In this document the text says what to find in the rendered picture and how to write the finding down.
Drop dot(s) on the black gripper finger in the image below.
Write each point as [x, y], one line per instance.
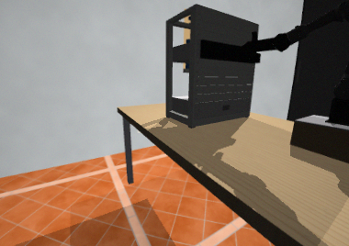
[245, 45]
[247, 49]

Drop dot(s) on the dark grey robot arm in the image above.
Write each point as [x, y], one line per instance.
[339, 113]

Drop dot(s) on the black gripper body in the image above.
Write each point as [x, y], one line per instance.
[254, 46]

